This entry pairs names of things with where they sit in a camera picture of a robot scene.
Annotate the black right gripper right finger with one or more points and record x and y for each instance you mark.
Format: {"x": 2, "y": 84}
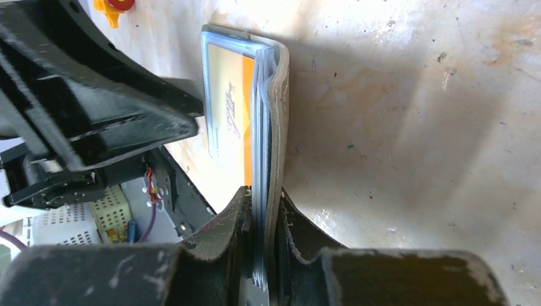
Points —
{"x": 315, "y": 269}

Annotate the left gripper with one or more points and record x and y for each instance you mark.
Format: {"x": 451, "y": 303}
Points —
{"x": 65, "y": 157}

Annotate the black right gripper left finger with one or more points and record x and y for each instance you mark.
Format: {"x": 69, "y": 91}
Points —
{"x": 207, "y": 268}

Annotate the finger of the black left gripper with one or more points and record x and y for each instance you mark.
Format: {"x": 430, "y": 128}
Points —
{"x": 127, "y": 55}

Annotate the orange card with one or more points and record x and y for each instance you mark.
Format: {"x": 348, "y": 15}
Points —
{"x": 230, "y": 80}

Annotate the grey leather card holder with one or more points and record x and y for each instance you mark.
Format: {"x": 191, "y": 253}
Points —
{"x": 269, "y": 128}

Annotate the yellow toy brick car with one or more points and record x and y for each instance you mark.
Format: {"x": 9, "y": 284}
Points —
{"x": 112, "y": 9}

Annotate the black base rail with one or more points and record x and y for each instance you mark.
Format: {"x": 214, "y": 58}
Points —
{"x": 186, "y": 208}

